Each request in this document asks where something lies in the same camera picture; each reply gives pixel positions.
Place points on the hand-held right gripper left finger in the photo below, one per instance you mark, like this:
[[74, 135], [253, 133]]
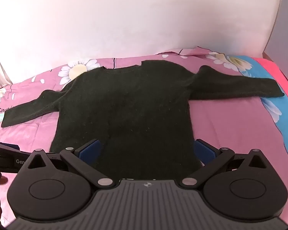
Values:
[[90, 152]]

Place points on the pink floral bedsheet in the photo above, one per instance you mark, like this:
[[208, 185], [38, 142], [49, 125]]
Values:
[[232, 127]]

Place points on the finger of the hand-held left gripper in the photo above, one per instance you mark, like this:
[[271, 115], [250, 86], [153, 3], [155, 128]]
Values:
[[10, 146]]

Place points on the black knit sweater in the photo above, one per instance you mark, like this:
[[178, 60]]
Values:
[[134, 105]]

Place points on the brown wooden bed frame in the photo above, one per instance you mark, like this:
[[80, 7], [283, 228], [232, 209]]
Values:
[[268, 54]]

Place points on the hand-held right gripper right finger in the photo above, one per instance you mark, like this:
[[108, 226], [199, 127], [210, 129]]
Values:
[[202, 151]]

